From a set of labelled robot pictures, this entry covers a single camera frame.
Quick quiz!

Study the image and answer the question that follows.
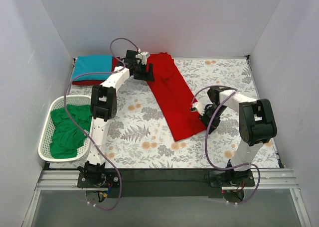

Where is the folded dark red t-shirt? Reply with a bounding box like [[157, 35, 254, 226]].
[[72, 56, 118, 86]]

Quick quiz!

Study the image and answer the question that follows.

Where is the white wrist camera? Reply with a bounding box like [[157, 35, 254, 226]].
[[136, 51, 150, 65], [190, 102, 205, 115]]

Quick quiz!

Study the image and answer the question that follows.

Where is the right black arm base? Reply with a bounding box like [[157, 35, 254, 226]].
[[204, 169, 255, 203]]

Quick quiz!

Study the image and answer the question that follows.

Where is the white plastic laundry basket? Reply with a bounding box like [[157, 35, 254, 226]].
[[38, 95, 91, 162]]

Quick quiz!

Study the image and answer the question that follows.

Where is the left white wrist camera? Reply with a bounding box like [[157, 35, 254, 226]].
[[136, 51, 150, 65]]

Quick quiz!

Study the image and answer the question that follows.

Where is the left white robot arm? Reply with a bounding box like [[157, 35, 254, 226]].
[[87, 50, 155, 165]]

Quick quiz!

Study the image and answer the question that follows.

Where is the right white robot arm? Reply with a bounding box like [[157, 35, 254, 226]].
[[191, 86, 277, 186]]

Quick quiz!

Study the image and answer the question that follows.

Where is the purple cable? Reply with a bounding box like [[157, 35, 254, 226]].
[[190, 85, 261, 206], [63, 37, 143, 211]]

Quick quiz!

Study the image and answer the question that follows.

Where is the green t-shirt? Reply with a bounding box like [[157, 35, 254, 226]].
[[50, 104, 92, 159]]

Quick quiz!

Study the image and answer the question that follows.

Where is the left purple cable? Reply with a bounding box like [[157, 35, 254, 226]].
[[63, 37, 143, 211]]

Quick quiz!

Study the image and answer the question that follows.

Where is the floral patterned table mat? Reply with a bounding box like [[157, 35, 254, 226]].
[[105, 58, 258, 168]]

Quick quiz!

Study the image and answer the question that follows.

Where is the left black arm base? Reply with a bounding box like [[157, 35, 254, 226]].
[[77, 161, 121, 203]]

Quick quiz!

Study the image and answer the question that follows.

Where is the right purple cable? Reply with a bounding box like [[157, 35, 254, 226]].
[[190, 85, 261, 206]]

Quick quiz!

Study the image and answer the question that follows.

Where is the aluminium rail frame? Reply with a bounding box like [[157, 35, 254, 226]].
[[23, 168, 311, 227]]

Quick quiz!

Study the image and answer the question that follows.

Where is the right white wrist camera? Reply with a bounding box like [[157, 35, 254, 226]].
[[190, 102, 205, 115]]

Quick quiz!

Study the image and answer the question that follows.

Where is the folded teal t-shirt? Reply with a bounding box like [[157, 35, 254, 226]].
[[71, 55, 113, 81]]

